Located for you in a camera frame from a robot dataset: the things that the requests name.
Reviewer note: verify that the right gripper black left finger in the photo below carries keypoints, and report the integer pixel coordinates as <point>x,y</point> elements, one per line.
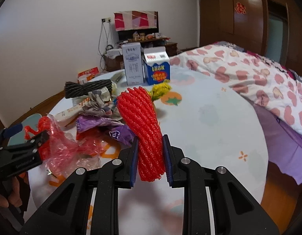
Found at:
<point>66,210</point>

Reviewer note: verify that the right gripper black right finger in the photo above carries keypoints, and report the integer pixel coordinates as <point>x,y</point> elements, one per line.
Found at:
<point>215,202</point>

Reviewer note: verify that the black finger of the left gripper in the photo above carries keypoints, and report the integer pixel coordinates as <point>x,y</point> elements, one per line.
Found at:
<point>7,133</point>
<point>16,159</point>

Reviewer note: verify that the red plastic bag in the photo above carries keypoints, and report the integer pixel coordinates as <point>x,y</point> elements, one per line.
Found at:
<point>61,150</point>

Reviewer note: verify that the purple snack wrapper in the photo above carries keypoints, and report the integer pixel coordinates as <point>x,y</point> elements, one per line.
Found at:
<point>113,128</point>

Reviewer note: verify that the grey patterned cloth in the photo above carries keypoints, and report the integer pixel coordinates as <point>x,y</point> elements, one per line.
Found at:
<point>101,105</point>

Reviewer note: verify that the red foam fruit net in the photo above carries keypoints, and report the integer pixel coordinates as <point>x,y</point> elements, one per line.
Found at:
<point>137,110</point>

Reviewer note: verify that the yellow plastic bag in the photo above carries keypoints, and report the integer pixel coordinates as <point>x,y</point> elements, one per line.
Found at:
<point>159,90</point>

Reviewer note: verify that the person's left hand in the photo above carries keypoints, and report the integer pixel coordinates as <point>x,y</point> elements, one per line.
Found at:
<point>13,197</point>

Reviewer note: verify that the white long paper wrapper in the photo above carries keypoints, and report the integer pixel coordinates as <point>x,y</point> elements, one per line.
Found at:
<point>65,117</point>

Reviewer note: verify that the purple bed sheet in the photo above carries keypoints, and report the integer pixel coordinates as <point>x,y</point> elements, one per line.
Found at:
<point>284,145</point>

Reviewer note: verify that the white cartoon tablecloth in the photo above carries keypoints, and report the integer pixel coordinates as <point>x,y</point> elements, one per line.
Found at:
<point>205,119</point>

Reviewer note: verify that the orange white paper bag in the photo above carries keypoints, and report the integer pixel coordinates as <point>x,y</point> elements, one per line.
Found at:
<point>87,75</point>

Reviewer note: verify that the heart-patterned white quilt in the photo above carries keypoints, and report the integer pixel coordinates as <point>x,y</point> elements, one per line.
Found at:
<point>256,78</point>

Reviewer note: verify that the tall grey milk carton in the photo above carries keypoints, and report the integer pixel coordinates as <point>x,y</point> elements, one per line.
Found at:
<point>133,63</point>

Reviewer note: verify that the blue gable-top drink carton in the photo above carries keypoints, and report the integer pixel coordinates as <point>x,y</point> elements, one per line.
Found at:
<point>156,65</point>

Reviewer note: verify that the red pink covered television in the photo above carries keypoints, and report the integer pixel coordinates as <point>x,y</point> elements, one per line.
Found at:
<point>135,20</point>

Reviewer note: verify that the brown wooden wardrobe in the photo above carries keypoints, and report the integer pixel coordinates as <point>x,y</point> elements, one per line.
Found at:
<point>267,23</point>

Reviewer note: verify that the red double happiness decal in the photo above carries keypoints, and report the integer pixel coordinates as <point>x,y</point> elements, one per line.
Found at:
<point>240,8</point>

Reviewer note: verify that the wall power socket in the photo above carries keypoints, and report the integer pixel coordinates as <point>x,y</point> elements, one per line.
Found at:
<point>108,20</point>

